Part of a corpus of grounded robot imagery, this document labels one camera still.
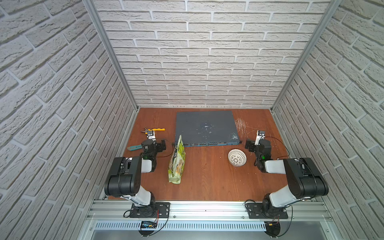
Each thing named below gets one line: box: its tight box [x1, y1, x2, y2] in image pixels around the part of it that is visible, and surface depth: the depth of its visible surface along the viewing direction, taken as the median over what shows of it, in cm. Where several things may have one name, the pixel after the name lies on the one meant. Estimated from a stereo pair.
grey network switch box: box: [175, 110, 241, 147], surface depth 102 cm
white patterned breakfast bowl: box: [227, 149, 247, 167], surface depth 92 cm
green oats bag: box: [168, 134, 186, 185], surface depth 78 cm
